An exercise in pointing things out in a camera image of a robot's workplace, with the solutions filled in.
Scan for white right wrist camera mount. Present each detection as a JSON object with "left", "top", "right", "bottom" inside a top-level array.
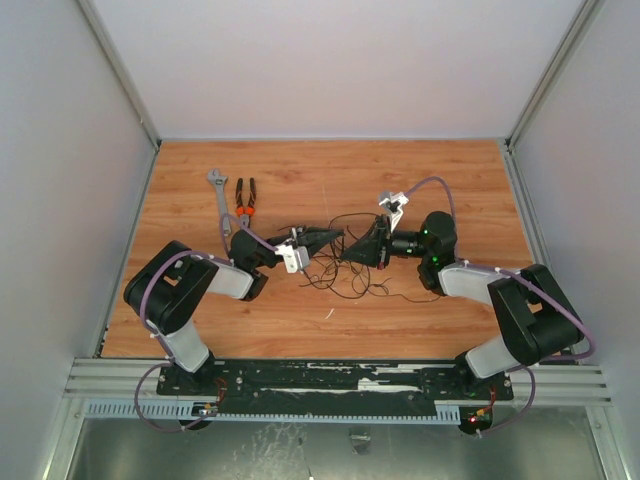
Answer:
[{"left": 378, "top": 191, "right": 409, "bottom": 232}]

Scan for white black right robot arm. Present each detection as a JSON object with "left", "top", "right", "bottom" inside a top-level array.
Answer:
[{"left": 341, "top": 211, "right": 586, "bottom": 398}]

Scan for aluminium frame rail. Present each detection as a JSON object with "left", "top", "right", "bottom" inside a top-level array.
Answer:
[{"left": 507, "top": 1, "right": 639, "bottom": 407}]

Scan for orange black pliers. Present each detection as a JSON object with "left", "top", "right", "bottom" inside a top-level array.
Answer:
[{"left": 235, "top": 177, "right": 257, "bottom": 228}]

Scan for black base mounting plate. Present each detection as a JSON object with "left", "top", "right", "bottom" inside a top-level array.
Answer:
[{"left": 161, "top": 359, "right": 514, "bottom": 417}]

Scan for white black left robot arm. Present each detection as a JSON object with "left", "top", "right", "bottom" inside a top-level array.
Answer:
[{"left": 123, "top": 227, "right": 344, "bottom": 395}]

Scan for grey slotted cable duct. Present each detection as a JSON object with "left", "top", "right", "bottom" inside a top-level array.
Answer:
[{"left": 82, "top": 398, "right": 461, "bottom": 425}]

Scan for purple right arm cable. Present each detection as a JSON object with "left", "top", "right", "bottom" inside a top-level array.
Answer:
[{"left": 407, "top": 176, "right": 597, "bottom": 440}]

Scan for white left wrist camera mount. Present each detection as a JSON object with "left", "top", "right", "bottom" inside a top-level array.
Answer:
[{"left": 275, "top": 227, "right": 310, "bottom": 274}]

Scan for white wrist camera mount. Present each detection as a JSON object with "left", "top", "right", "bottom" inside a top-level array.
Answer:
[
  {"left": 275, "top": 227, "right": 310, "bottom": 274},
  {"left": 378, "top": 191, "right": 409, "bottom": 232}
]

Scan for black and yellow wire bundle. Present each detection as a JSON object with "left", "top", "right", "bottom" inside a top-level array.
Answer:
[{"left": 269, "top": 212, "right": 444, "bottom": 305}]

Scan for silver adjustable wrench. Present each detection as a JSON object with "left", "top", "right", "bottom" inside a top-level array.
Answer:
[{"left": 207, "top": 168, "right": 232, "bottom": 237}]

